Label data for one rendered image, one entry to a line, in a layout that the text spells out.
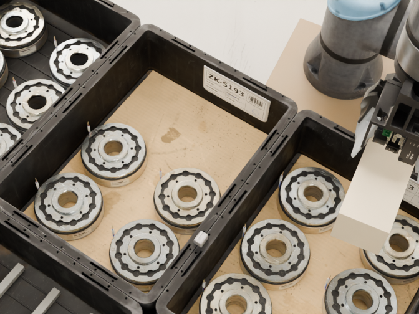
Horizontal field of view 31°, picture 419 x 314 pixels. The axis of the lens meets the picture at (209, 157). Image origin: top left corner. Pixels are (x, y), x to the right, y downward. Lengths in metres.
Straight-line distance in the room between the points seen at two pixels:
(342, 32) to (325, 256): 0.40
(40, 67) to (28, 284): 0.40
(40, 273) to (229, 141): 0.37
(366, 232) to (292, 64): 0.65
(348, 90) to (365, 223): 0.58
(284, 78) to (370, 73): 0.16
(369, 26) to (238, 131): 0.28
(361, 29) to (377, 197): 0.48
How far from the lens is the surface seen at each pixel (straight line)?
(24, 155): 1.14
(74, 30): 1.40
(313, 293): 1.14
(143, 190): 1.20
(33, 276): 1.16
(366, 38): 1.33
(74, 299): 1.13
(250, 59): 1.52
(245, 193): 1.10
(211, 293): 1.09
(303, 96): 1.44
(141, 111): 1.28
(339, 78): 1.42
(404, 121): 0.81
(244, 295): 1.09
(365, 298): 1.14
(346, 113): 1.44
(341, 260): 1.17
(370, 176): 0.91
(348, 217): 0.88
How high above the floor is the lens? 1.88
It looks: 58 degrees down
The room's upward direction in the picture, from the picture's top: 3 degrees clockwise
